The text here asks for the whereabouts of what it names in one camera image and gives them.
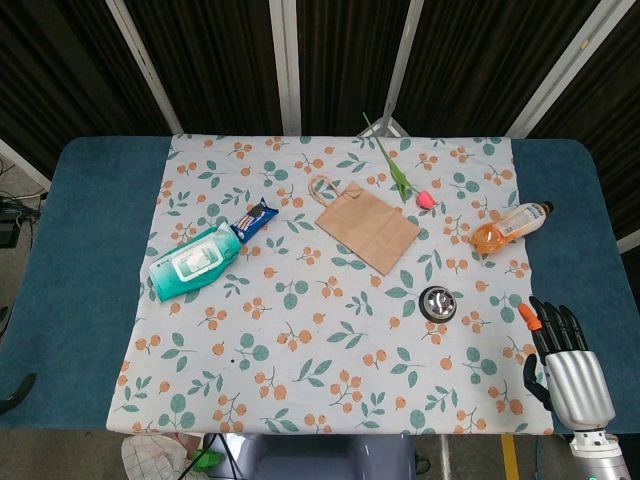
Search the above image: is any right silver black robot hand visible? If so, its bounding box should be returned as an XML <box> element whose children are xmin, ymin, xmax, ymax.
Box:
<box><xmin>517</xmin><ymin>296</ymin><xmax>617</xmax><ymax>431</ymax></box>

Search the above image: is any brown paper bag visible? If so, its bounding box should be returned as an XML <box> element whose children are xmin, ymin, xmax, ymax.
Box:
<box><xmin>307</xmin><ymin>175</ymin><xmax>422</xmax><ymax>277</ymax></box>

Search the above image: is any pink artificial tulip flower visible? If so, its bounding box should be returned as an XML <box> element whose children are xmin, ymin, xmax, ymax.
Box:
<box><xmin>362</xmin><ymin>111</ymin><xmax>438</xmax><ymax>211</ymax></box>

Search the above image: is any black cable bundle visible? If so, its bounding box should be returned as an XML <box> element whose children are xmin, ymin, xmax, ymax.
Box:
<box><xmin>0</xmin><ymin>154</ymin><xmax>49</xmax><ymax>249</ymax></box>

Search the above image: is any blue cookie snack pack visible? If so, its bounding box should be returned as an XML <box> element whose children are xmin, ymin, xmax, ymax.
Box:
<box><xmin>229</xmin><ymin>196</ymin><xmax>280</xmax><ymax>244</ymax></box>

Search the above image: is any teal wet wipes pack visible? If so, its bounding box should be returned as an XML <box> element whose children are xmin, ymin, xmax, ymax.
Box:
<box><xmin>148</xmin><ymin>222</ymin><xmax>243</xmax><ymax>303</ymax></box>

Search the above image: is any floral print tablecloth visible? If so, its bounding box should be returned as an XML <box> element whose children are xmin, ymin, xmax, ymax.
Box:
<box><xmin>106</xmin><ymin>132</ymin><xmax>555</xmax><ymax>435</ymax></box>

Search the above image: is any white partition frame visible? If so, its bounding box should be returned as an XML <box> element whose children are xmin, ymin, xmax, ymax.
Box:
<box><xmin>0</xmin><ymin>0</ymin><xmax>640</xmax><ymax>256</ymax></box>

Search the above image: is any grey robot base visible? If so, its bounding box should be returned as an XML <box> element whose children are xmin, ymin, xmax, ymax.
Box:
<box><xmin>202</xmin><ymin>432</ymin><xmax>416</xmax><ymax>480</ymax></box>

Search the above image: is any orange drink plastic bottle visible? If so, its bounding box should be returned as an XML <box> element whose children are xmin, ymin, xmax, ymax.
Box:
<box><xmin>469</xmin><ymin>200</ymin><xmax>554</xmax><ymax>256</ymax></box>

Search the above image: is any teal table mat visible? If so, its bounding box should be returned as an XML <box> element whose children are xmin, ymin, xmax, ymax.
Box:
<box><xmin>0</xmin><ymin>135</ymin><xmax>640</xmax><ymax>436</ymax></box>

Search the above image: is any green plastic object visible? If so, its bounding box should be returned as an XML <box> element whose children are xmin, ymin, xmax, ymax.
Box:
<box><xmin>189</xmin><ymin>448</ymin><xmax>224</xmax><ymax>472</ymax></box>

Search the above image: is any white checkered cloth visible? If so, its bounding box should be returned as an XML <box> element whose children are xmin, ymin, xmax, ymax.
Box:
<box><xmin>121</xmin><ymin>433</ymin><xmax>194</xmax><ymax>480</ymax></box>

